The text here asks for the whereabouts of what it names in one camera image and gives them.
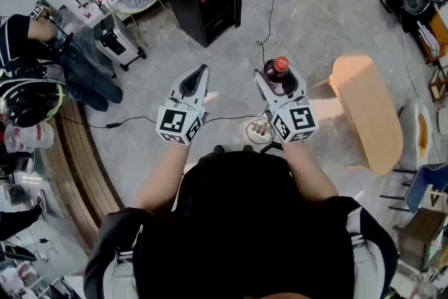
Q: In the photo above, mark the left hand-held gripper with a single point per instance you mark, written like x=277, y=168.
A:
x=171, y=120

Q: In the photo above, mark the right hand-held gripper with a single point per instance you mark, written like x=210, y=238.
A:
x=301, y=119

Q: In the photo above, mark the red-capped cola bottle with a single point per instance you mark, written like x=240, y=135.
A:
x=276, y=75

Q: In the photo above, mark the person's right forearm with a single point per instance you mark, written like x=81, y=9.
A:
x=304, y=171

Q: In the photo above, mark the person's left forearm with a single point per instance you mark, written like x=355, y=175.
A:
x=164, y=171

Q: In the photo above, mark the person's left shoe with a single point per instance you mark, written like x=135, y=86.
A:
x=219, y=149

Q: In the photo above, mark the person's shoe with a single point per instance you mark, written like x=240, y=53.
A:
x=219, y=149
x=248, y=148

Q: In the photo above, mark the person's right shoe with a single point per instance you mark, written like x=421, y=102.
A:
x=248, y=148

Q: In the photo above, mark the light wooden oval table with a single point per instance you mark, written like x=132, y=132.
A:
x=367, y=115

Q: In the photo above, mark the silver wheeled suitcase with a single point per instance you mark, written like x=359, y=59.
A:
x=113, y=40

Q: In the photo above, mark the clear plastic storage box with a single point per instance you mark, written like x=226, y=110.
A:
x=75, y=28

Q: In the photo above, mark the curved wooden platform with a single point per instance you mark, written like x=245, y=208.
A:
x=84, y=168

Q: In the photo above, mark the person's torso in black shirt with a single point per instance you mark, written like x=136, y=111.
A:
x=245, y=220

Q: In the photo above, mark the white chair with yellow cushion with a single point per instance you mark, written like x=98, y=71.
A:
x=418, y=129

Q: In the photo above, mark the white plastic bag red print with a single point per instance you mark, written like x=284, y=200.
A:
x=31, y=136

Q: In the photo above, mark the blue chair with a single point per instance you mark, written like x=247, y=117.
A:
x=425, y=185

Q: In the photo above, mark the brown wooden stool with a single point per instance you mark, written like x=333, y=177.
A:
x=418, y=234

